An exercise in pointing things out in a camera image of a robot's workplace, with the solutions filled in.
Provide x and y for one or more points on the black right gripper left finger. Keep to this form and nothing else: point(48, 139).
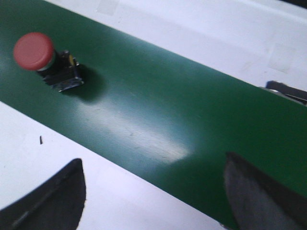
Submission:
point(57, 204)

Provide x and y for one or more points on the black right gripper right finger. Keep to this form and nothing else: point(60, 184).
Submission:
point(259, 202)

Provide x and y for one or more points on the aluminium conveyor frame rail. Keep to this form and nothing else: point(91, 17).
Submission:
point(280, 88)

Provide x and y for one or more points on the green conveyor belt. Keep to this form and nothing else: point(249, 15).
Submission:
point(167, 119)

